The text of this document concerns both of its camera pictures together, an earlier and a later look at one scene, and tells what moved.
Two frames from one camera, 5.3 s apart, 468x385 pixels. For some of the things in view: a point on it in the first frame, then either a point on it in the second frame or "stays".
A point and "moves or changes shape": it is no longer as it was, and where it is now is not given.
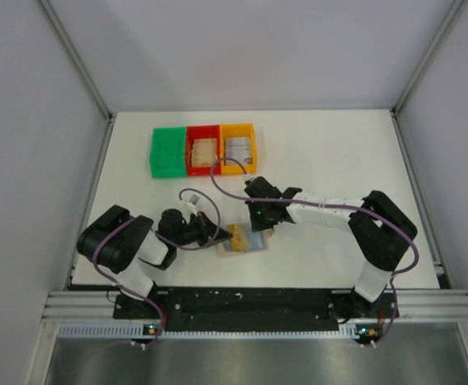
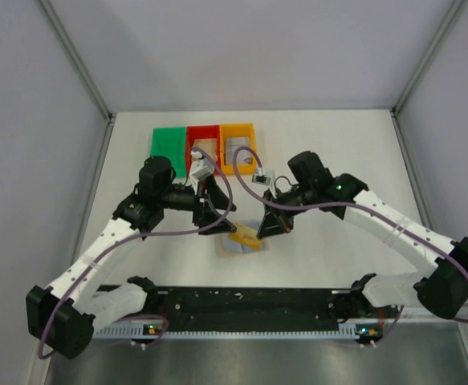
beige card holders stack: (204, 152) stays
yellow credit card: (240, 238) moves or changes shape
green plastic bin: (168, 155) stays
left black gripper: (204, 229) → (199, 204)
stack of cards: (238, 148) stays
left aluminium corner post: (49, 10) stays
